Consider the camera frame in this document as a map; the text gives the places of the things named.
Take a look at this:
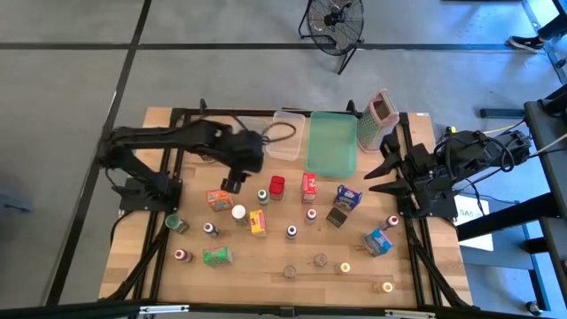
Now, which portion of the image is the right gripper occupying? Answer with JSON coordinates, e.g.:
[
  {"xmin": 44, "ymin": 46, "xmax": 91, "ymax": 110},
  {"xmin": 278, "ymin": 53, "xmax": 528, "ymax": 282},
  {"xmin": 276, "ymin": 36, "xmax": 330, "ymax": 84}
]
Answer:
[{"xmin": 363, "ymin": 144, "xmax": 442, "ymax": 207}]

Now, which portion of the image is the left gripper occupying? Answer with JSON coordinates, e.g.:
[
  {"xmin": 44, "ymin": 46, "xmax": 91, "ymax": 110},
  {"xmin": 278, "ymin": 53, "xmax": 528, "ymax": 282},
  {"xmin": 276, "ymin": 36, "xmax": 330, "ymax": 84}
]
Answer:
[{"xmin": 220, "ymin": 126, "xmax": 268, "ymax": 195}]

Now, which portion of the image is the orange Mini-Wheats cereal box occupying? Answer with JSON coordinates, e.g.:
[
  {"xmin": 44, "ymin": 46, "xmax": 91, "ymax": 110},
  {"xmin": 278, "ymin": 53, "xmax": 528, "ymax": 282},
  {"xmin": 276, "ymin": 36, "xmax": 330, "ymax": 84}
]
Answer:
[{"xmin": 206, "ymin": 189, "xmax": 234, "ymax": 213}]

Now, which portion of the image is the small black box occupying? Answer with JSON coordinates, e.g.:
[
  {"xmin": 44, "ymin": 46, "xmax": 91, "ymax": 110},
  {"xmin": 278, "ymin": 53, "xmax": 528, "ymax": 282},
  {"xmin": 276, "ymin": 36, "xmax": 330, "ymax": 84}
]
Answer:
[{"xmin": 325, "ymin": 206, "xmax": 348, "ymax": 229}]

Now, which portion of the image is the green lid jar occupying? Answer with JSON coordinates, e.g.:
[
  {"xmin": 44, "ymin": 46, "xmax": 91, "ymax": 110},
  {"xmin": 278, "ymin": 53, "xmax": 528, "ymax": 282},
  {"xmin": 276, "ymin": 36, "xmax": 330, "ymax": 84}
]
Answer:
[{"xmin": 165, "ymin": 214, "xmax": 190, "ymax": 235}]

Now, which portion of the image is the bagel seasoning jar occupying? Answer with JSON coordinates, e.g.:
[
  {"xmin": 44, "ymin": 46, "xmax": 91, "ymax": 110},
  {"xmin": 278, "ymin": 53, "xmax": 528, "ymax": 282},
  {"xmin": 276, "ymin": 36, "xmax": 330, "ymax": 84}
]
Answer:
[{"xmin": 230, "ymin": 204, "xmax": 248, "ymax": 226}]

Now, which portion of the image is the yellow Corn Pops box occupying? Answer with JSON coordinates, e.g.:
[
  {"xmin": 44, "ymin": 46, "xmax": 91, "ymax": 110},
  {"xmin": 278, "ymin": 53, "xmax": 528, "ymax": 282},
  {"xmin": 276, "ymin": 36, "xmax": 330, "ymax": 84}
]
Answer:
[{"xmin": 248, "ymin": 209, "xmax": 268, "ymax": 238}]

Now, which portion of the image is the deep clear plastic bin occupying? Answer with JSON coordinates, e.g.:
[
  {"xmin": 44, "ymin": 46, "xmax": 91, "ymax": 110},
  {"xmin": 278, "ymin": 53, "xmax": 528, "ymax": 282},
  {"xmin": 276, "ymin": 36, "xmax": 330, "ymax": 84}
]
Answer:
[{"xmin": 228, "ymin": 115, "xmax": 268, "ymax": 134}]

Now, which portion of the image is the shallow clear plastic bin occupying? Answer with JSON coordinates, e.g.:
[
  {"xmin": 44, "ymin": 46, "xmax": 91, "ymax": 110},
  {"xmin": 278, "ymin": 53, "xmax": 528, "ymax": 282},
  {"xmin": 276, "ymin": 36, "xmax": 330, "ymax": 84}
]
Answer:
[{"xmin": 264, "ymin": 110, "xmax": 307, "ymax": 161}]

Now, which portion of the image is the light blue cereal box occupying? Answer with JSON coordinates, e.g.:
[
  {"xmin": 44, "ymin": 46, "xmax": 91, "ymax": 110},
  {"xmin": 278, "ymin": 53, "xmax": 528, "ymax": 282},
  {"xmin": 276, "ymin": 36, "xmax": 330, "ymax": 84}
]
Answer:
[{"xmin": 361, "ymin": 227, "xmax": 394, "ymax": 258}]

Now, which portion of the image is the teal plastic bin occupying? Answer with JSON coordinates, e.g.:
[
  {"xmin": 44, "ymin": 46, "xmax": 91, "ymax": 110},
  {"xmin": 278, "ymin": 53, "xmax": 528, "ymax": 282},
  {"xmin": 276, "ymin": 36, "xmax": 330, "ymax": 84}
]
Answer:
[{"xmin": 305, "ymin": 111, "xmax": 359, "ymax": 179}]

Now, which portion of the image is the red cereal box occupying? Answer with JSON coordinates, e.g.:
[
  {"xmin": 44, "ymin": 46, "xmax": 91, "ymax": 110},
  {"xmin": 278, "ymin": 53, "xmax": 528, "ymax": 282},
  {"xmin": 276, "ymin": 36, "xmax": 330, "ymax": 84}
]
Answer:
[{"xmin": 300, "ymin": 172, "xmax": 318, "ymax": 205}]

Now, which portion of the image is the green cereal box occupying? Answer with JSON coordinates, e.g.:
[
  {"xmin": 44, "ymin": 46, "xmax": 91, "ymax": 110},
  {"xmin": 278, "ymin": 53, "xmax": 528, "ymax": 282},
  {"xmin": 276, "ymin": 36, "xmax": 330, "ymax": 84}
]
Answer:
[{"xmin": 202, "ymin": 246, "xmax": 235, "ymax": 268}]

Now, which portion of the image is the white paper sheet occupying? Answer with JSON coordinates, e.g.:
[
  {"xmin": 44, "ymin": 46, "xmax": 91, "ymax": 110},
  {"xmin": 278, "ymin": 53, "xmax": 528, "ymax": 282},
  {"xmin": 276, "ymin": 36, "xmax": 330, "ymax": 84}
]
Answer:
[{"xmin": 454, "ymin": 194, "xmax": 495, "ymax": 253}]

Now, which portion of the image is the black floor bar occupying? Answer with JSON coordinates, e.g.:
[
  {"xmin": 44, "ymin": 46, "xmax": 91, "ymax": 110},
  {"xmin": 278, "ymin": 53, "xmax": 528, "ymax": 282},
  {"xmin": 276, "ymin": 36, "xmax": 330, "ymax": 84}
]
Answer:
[{"xmin": 479, "ymin": 107, "xmax": 526, "ymax": 120}]

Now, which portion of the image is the dark neighbouring table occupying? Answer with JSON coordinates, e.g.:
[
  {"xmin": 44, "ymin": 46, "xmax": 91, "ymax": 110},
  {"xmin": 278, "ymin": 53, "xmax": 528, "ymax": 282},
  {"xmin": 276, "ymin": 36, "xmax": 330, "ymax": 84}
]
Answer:
[{"xmin": 455, "ymin": 83, "xmax": 567, "ymax": 311}]

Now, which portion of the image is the black floor fan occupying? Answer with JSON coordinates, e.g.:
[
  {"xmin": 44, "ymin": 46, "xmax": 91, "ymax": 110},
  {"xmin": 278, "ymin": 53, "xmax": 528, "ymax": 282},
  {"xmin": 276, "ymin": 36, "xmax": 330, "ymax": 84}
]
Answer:
[{"xmin": 297, "ymin": 0, "xmax": 367, "ymax": 75}]

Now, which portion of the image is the person's shoe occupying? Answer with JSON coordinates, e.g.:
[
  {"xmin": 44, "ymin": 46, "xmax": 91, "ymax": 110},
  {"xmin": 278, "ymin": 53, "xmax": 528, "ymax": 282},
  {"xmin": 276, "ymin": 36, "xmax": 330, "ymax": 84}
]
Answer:
[{"xmin": 507, "ymin": 35, "xmax": 547, "ymax": 53}]

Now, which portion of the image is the person's leg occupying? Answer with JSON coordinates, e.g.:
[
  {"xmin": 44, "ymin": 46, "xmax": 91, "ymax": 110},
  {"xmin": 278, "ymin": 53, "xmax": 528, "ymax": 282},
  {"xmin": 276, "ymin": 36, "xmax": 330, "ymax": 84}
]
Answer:
[{"xmin": 538, "ymin": 12, "xmax": 567, "ymax": 43}]

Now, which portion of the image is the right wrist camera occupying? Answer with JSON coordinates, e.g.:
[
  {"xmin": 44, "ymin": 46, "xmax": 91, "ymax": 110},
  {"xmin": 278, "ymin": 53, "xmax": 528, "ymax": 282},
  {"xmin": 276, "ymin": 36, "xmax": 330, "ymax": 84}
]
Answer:
[{"xmin": 379, "ymin": 129, "xmax": 403, "ymax": 157}]

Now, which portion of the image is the pink-handled box grater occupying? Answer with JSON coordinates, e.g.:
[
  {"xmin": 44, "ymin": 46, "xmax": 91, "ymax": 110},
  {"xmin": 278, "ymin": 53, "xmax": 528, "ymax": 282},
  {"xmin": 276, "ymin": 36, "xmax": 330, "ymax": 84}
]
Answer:
[{"xmin": 356, "ymin": 88, "xmax": 400, "ymax": 154}]

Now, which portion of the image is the yellow cable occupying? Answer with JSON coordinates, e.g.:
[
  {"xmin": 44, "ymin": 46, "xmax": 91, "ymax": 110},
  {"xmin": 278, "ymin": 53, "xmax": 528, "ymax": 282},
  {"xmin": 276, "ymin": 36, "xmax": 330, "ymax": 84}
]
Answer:
[{"xmin": 445, "ymin": 119, "xmax": 528, "ymax": 136}]

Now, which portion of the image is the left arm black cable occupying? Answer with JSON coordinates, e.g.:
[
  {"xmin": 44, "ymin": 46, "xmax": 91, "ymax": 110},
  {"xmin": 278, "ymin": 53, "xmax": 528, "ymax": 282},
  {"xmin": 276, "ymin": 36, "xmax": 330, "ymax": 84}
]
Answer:
[{"xmin": 260, "ymin": 121, "xmax": 298, "ymax": 144}]

